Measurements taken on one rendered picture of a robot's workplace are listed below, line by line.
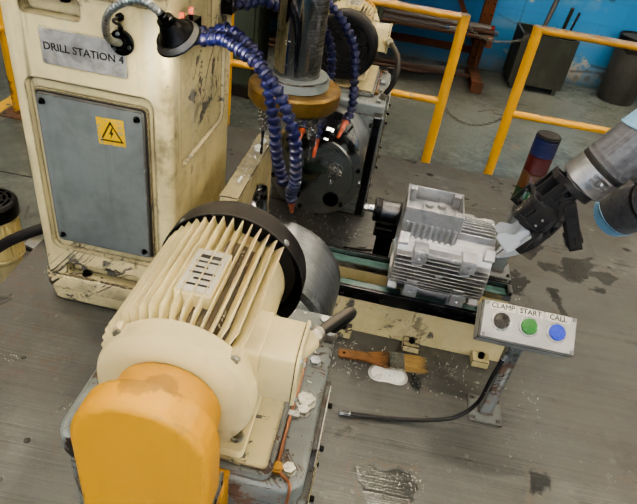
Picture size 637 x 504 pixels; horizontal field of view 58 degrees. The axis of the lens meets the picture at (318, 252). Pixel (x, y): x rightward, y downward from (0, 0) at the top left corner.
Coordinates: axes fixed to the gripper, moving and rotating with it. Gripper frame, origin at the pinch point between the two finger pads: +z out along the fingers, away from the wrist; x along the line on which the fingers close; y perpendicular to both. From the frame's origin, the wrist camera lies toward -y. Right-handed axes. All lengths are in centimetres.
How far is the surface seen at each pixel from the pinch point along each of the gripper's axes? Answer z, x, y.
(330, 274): 14.8, 21.0, 29.9
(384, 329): 32.4, 1.1, 3.7
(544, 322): -2.1, 17.5, -6.1
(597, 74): -4, -508, -196
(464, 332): 19.9, 1.1, -9.3
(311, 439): 9, 59, 30
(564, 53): 0, -458, -138
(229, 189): 23, 6, 52
